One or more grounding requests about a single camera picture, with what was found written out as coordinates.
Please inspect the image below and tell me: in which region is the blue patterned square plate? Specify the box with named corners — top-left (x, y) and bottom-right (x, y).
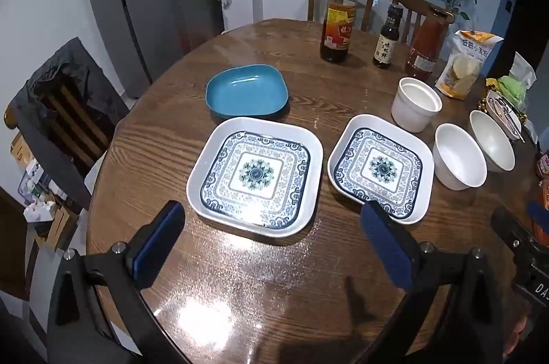
top-left (327, 114), bottom-right (435, 225)
top-left (185, 116), bottom-right (324, 238)

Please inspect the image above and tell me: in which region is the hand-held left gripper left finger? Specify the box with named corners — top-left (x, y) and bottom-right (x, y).
top-left (46, 200), bottom-right (186, 364)

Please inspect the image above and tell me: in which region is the white plastic bag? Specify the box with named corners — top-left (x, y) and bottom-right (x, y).
top-left (510, 52), bottom-right (537, 99)

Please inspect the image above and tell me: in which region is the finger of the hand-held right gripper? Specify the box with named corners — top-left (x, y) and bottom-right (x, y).
top-left (525, 199), bottom-right (549, 249)
top-left (490, 206), bottom-right (537, 262)

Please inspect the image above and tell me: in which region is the white ceramic bowl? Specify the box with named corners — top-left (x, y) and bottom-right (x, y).
top-left (432, 123), bottom-right (488, 191)
top-left (469, 109), bottom-right (515, 173)

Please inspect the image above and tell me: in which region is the yellow-capped vinegar bottle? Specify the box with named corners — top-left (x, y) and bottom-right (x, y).
top-left (319, 0), bottom-right (357, 63)

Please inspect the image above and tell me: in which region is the small dark soy sauce bottle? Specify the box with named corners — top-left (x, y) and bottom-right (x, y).
top-left (372, 3), bottom-right (406, 69)

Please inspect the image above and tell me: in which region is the orange snack packet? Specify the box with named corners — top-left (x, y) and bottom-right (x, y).
top-left (534, 152), bottom-right (549, 219)

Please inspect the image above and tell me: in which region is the white cylindrical cup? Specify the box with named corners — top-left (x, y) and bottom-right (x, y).
top-left (391, 77), bottom-right (442, 133)

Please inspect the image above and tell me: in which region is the grey refrigerator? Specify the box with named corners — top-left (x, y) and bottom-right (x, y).
top-left (79, 0), bottom-right (226, 99)

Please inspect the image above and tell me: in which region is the white and orange flour bag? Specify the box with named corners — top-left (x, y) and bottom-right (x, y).
top-left (435, 30), bottom-right (504, 101)

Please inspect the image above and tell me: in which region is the black cloth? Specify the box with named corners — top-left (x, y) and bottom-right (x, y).
top-left (9, 37), bottom-right (129, 210)

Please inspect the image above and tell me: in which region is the yellow green snack packet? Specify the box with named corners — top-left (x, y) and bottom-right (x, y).
top-left (486, 76), bottom-right (527, 107)

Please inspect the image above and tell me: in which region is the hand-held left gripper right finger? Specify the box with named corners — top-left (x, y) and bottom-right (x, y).
top-left (359, 200), bottom-right (504, 364)

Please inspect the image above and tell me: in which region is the blue square dish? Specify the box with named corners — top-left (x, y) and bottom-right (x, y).
top-left (205, 64), bottom-right (289, 121)

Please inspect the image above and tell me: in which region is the red tomato sauce bottle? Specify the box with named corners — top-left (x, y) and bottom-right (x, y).
top-left (405, 9), bottom-right (449, 82)

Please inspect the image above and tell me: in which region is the wooden chair with slats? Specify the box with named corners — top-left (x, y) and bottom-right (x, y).
top-left (3, 81), bottom-right (112, 176)

